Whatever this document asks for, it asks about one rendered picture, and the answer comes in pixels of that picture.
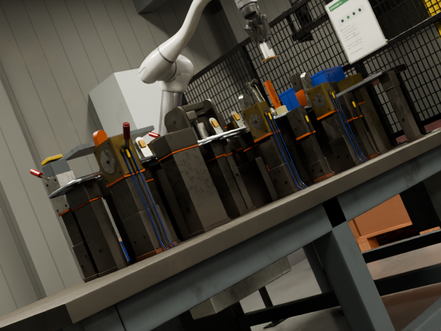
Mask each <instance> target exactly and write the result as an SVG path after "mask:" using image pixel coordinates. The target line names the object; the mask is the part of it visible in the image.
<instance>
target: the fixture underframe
mask: <svg viewBox="0 0 441 331"><path fill-rule="evenodd" d="M398 194H399V195H400V197H401V199H402V201H403V204H404V206H405V208H406V211H407V213H408V215H409V218H410V219H411V222H412V224H413V227H414V229H415V231H416V233H419V232H422V231H426V230H429V229H433V228H435V227H439V226H441V145H439V146H437V147H435V148H433V149H431V150H429V151H427V152H425V153H423V154H421V155H419V156H417V157H415V158H413V159H411V160H408V161H406V162H404V163H402V164H400V165H398V166H396V167H394V168H392V169H390V170H388V171H386V172H384V173H382V174H380V175H378V176H376V177H374V178H372V179H370V180H368V181H366V182H364V183H362V184H360V185H358V186H356V187H354V188H352V189H349V190H347V191H345V192H343V193H341V194H339V195H337V196H335V197H333V198H331V199H329V200H327V201H325V202H323V203H321V204H318V205H317V206H314V207H313V208H310V209H309V210H306V211H304V212H302V213H300V214H298V215H296V216H295V217H292V218H291V219H288V220H286V221H284V222H282V223H280V224H278V225H276V226H274V227H272V228H270V229H268V230H266V231H264V232H262V233H260V234H257V235H255V236H253V237H251V238H249V239H247V240H245V241H243V242H241V243H239V244H237V245H235V246H233V247H231V248H229V249H227V250H225V251H223V252H221V253H219V254H217V255H214V256H213V257H210V258H209V259H206V260H205V261H202V262H201V263H198V264H196V265H194V266H192V267H190V268H188V269H186V270H184V271H182V272H180V273H178V274H176V275H174V276H172V277H170V278H168V279H165V280H163V281H161V282H159V283H157V284H155V285H153V286H151V287H149V288H147V289H145V290H143V291H141V292H139V293H137V294H135V295H133V296H131V297H129V298H127V299H124V300H123V301H120V302H119V303H117V304H115V305H113V306H111V307H109V308H107V309H104V310H102V311H100V312H98V313H96V314H94V315H92V316H90V317H88V318H86V319H84V320H82V321H80V322H78V323H76V324H73V325H71V326H67V327H65V328H61V329H58V330H55V331H152V330H153V329H155V328H157V327H159V326H161V325H162V324H165V323H166V322H168V321H170V320H172V319H173V318H175V317H177V316H179V315H181V314H183V313H185V312H186V311H188V310H190V312H191V315H192V317H193V319H194V320H196V319H201V318H204V317H208V316H211V315H216V314H218V313H220V312H221V311H223V310H225V309H226V308H228V307H230V306H231V308H232V311H233V313H234V316H235V318H236V320H237V322H238V325H239V327H240V330H241V331H252V330H251V327H250V326H255V325H259V324H264V323H267V322H272V321H275V320H281V319H286V318H289V317H294V316H298V315H303V314H307V313H311V312H315V311H320V310H323V309H329V308H332V307H337V306H341V309H342V311H343V314H344V316H345V318H346V321H347V322H348V325H349V327H350V330H351V331H395V329H394V327H393V325H392V322H391V320H390V317H389V315H388V313H387V310H386V309H385V306H384V304H383V301H382V299H381V296H385V295H388V294H393V293H396V292H401V291H405V290H410V289H414V288H418V287H422V286H427V285H430V284H436V283H439V282H441V263H439V264H436V265H431V266H428V267H423V268H420V269H415V270H412V271H408V272H404V273H400V274H397V275H392V276H387V277H384V278H380V279H377V280H373V279H372V277H371V274H370V272H369V269H368V267H367V265H366V263H371V262H374V261H378V260H380V259H384V258H388V257H392V256H395V255H399V254H403V253H406V252H410V251H413V250H417V249H420V248H424V247H427V246H432V245H435V244H439V243H441V229H438V230H435V231H431V232H427V233H424V234H420V235H417V236H414V237H411V238H407V239H404V240H400V241H397V242H393V243H391V244H387V245H384V246H380V247H378V248H374V249H371V250H367V251H364V252H361V251H360V249H359V247H358V244H357V242H356V240H355V237H354V235H353V233H352V231H351V229H350V226H349V224H348V222H349V221H351V220H353V219H354V218H356V217H358V216H360V215H361V214H363V213H365V212H367V211H369V210H371V209H373V208H374V207H376V206H378V205H379V204H382V203H383V202H386V201H387V200H389V199H391V198H392V197H394V196H396V195H398ZM300 248H303V250H304V253H305V255H306V258H307V259H308V262H309V264H310V266H311V269H312V271H313V273H314V276H315V278H316V280H317V283H318V285H319V287H320V290H321V292H322V294H318V295H315V296H310V297H307V298H302V299H298V300H295V301H290V302H287V303H282V304H279V305H274V306H271V307H267V308H264V309H259V310H256V311H251V312H248V313H244V312H243V309H242V306H241V304H240V300H242V299H243V298H245V297H247V296H249V295H250V294H252V293H253V292H256V291H257V290H259V289H261V288H262V287H264V286H266V285H267V284H269V283H271V282H273V281H274V280H276V279H277V278H280V277H281V276H283V275H284V274H286V273H288V272H290V271H291V270H292V268H291V265H290V264H289V261H288V259H287V255H289V254H291V253H293V252H295V251H297V250H298V249H300ZM402 331H441V297H440V298H439V299H438V300H437V301H435V302H434V303H433V304H432V305H431V306H430V307H429V308H428V309H426V310H425V311H424V312H423V313H421V314H420V315H419V316H418V317H417V318H416V319H415V320H414V321H412V322H411V323H410V324H409V325H407V326H406V327H405V328H404V329H403V330H402Z"/></svg>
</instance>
